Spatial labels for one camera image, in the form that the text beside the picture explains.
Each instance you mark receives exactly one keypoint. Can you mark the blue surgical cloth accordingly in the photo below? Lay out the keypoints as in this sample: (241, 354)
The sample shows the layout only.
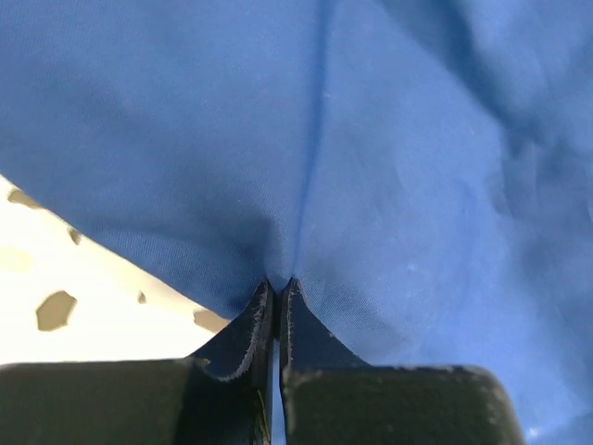
(424, 168)

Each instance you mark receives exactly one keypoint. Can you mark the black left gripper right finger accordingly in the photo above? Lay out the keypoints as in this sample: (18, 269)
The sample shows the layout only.
(331, 396)

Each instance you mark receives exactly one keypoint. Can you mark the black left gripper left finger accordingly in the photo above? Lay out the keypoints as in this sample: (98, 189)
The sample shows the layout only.
(219, 394)

